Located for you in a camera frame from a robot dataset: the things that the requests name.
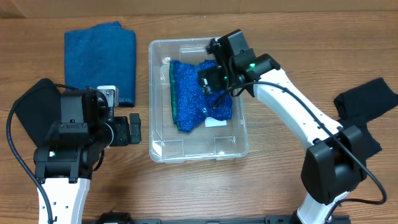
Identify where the folded blue denim cloth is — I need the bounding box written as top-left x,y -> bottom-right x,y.
64,21 -> 137,107

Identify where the clear plastic container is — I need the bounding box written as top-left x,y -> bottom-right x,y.
149,37 -> 249,164

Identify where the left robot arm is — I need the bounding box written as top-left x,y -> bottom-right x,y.
34,85 -> 141,223

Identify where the black cloth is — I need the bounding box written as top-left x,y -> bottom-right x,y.
333,78 -> 397,121
338,116 -> 382,158
16,78 -> 61,147

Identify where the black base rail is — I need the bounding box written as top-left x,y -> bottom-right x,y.
82,211 -> 351,224

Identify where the blue sequin garment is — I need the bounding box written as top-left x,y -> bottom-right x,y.
169,60 -> 233,133

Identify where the white label tag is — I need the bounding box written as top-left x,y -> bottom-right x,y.
205,117 -> 227,128

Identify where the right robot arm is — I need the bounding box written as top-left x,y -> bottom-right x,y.
198,29 -> 367,223

